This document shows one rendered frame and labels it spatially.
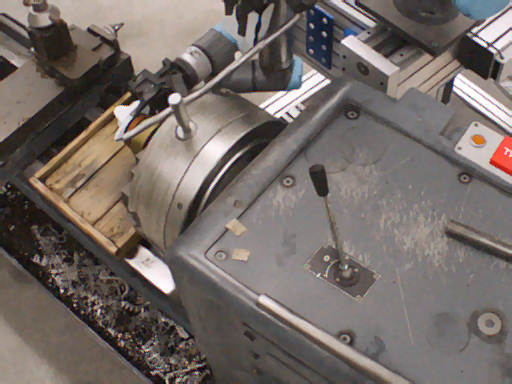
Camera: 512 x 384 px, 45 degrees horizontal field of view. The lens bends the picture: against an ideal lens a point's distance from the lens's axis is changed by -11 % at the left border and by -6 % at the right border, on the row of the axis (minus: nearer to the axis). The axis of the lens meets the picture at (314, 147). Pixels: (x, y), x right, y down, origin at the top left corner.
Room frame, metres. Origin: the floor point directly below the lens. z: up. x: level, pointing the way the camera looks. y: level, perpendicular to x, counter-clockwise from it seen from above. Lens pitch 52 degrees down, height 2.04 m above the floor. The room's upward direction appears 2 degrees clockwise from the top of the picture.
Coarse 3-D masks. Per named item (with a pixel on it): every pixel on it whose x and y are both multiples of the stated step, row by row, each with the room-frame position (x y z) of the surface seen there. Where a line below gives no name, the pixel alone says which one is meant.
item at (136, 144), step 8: (136, 120) 0.78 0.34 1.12; (144, 120) 0.78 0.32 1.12; (128, 128) 0.76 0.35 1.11; (152, 128) 0.75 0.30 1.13; (136, 136) 0.74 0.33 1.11; (144, 136) 0.74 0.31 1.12; (152, 136) 0.74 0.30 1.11; (128, 144) 0.75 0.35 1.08; (136, 144) 0.73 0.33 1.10; (144, 144) 0.73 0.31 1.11; (136, 152) 0.73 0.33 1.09
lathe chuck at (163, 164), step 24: (216, 96) 0.75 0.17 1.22; (240, 96) 0.79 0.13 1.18; (168, 120) 0.68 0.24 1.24; (192, 120) 0.68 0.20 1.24; (216, 120) 0.68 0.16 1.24; (168, 144) 0.64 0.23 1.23; (192, 144) 0.63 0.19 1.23; (144, 168) 0.61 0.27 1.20; (168, 168) 0.60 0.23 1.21; (144, 192) 0.58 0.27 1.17; (168, 192) 0.57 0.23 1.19; (144, 216) 0.56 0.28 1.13
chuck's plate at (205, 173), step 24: (240, 120) 0.69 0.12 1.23; (264, 120) 0.70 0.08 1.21; (216, 144) 0.63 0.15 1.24; (240, 144) 0.66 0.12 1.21; (264, 144) 0.70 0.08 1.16; (192, 168) 0.60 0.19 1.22; (216, 168) 0.61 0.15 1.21; (192, 192) 0.56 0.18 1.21; (168, 216) 0.54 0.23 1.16; (192, 216) 0.55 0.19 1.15; (168, 240) 0.52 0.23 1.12
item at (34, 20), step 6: (54, 6) 1.10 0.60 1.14; (30, 12) 1.07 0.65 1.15; (36, 12) 1.07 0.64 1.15; (42, 12) 1.07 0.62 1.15; (48, 12) 1.07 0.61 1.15; (54, 12) 1.08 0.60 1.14; (60, 12) 1.10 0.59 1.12; (30, 18) 1.06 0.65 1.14; (36, 18) 1.05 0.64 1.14; (42, 18) 1.06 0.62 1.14; (48, 18) 1.06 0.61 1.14; (30, 24) 1.05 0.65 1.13; (36, 24) 1.05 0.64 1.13; (42, 24) 1.05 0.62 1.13; (48, 24) 1.05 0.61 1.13
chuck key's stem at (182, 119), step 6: (174, 96) 0.66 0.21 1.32; (180, 96) 0.66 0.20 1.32; (174, 102) 0.65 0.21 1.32; (180, 102) 0.65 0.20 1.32; (174, 108) 0.64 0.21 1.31; (180, 108) 0.65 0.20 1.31; (174, 114) 0.65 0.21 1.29; (180, 114) 0.65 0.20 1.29; (186, 114) 0.65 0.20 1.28; (180, 120) 0.65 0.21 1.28; (186, 120) 0.65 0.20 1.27; (180, 126) 0.65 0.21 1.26; (186, 126) 0.66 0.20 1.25; (186, 132) 0.66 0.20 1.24
